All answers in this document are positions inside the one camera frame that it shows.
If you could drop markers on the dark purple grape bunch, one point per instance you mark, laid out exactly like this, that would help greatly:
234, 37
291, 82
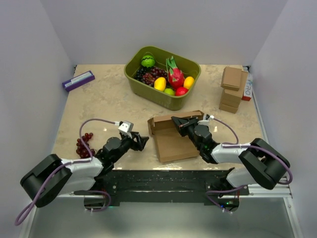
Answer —
140, 74

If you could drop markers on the red grape bunch in bin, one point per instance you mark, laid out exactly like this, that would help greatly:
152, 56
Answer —
154, 73

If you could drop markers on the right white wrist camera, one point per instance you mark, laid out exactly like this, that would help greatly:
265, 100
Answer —
206, 119

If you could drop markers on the green watermelon toy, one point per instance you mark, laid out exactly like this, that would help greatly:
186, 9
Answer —
148, 61

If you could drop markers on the red apple toy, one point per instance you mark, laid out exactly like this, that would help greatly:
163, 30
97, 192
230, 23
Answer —
181, 91

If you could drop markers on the green lime toy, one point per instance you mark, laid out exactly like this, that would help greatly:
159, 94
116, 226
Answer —
169, 91

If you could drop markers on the purple flat box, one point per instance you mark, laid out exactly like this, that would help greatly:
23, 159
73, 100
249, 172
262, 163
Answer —
78, 81

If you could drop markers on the aluminium frame rail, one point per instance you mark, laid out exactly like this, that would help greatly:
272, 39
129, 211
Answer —
279, 190

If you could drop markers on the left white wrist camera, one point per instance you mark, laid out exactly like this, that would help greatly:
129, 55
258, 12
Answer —
125, 128

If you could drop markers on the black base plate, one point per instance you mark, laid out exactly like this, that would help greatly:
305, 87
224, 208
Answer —
175, 186

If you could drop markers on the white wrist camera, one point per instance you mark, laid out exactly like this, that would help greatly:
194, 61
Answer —
206, 119
125, 128

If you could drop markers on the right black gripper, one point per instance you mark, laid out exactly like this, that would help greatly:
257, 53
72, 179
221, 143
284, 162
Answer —
181, 121

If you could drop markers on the yellow mango toy right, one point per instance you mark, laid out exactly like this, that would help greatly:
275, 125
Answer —
188, 82

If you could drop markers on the brown cardboard paper box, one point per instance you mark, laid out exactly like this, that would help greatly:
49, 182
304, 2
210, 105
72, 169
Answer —
170, 145

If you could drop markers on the pink dragon fruit toy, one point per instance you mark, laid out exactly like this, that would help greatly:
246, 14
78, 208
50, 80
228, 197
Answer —
175, 75

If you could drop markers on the olive green plastic bin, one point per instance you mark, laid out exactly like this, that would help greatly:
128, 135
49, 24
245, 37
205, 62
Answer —
188, 67

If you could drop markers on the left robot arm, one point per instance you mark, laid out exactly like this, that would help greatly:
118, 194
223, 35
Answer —
54, 176

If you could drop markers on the stack of folded cardboard boxes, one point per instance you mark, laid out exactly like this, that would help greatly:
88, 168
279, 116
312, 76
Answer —
231, 99

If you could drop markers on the yellow mango toy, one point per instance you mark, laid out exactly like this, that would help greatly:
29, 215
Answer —
188, 82
160, 84

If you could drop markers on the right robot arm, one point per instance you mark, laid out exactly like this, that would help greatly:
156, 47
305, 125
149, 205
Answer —
262, 164

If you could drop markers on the top folded cardboard box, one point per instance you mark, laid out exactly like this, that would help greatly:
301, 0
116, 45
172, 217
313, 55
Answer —
231, 78

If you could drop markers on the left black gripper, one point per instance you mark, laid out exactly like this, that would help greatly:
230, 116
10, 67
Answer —
140, 141

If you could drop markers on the yellow mango toy left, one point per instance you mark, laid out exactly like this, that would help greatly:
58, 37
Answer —
160, 84

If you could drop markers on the white red printed box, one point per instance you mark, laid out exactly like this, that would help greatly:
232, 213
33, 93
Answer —
248, 90

